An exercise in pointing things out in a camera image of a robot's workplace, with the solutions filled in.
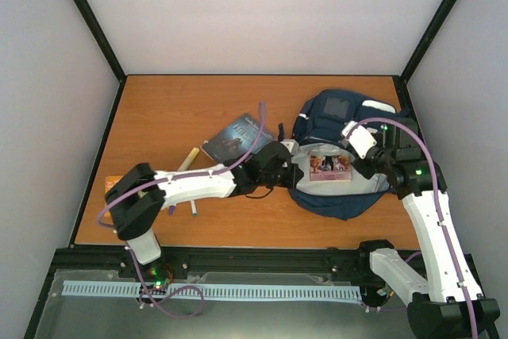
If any dark blue Wuthering Heights book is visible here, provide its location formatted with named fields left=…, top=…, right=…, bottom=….
left=201, top=114, right=260, bottom=163

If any navy blue student backpack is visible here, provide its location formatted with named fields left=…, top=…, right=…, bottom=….
left=288, top=89, right=409, bottom=221

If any Taming of the Shrew book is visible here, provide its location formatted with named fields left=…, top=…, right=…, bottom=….
left=310, top=155, right=352, bottom=182

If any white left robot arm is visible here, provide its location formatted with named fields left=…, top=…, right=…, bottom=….
left=98, top=140, right=303, bottom=278

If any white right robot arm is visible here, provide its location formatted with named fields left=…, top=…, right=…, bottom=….
left=353, top=144, right=500, bottom=338

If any green capped white marker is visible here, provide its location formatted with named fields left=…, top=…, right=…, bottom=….
left=190, top=200, right=198, bottom=217

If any orange green picture book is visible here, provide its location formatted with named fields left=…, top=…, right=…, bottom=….
left=105, top=175, right=122, bottom=193

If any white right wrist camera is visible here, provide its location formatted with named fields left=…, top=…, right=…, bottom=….
left=341, top=121, right=377, bottom=159

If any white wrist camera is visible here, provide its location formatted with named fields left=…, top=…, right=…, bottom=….
left=341, top=121, right=377, bottom=159
left=280, top=139, right=299, bottom=156

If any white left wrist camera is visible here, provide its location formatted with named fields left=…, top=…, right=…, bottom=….
left=280, top=139, right=299, bottom=156

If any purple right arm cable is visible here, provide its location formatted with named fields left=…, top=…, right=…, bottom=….
left=344, top=116, right=479, bottom=339

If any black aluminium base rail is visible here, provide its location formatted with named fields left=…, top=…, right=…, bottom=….
left=49, top=245, right=380, bottom=283

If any light blue slotted cable duct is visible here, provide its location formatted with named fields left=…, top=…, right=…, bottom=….
left=61, top=280, right=361, bottom=304

